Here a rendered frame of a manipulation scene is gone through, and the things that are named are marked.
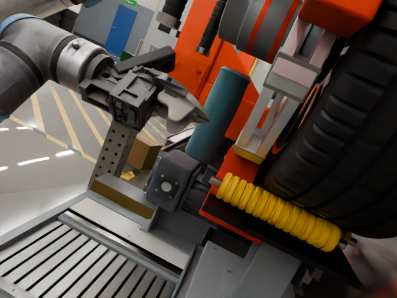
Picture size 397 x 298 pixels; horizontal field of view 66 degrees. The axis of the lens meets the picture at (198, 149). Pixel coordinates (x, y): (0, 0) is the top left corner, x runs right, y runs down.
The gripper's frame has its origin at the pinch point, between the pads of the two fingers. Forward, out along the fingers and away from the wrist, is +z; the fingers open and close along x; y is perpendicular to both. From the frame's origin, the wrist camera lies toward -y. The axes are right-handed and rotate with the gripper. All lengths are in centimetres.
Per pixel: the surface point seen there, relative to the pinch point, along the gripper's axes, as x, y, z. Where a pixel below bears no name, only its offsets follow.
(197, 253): -66, 4, 11
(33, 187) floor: -84, 6, -61
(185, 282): -54, 16, 11
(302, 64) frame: 13.1, -4.8, 10.5
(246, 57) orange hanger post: -155, -209, -23
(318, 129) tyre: 8.8, 1.1, 16.4
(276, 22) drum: 4.8, -25.0, 3.6
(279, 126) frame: 1.6, -3.0, 12.1
